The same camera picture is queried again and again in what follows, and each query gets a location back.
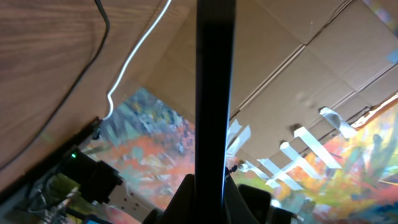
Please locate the blue Galaxy S24+ smartphone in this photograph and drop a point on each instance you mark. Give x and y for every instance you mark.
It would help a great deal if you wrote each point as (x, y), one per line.
(214, 63)

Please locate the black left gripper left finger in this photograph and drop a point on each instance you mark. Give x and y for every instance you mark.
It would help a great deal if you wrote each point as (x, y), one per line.
(180, 208)

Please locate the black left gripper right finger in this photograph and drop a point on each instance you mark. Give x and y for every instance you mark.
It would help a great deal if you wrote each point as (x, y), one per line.
(235, 209)

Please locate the brown cardboard backdrop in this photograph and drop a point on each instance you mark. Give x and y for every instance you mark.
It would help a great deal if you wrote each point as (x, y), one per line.
(290, 58)

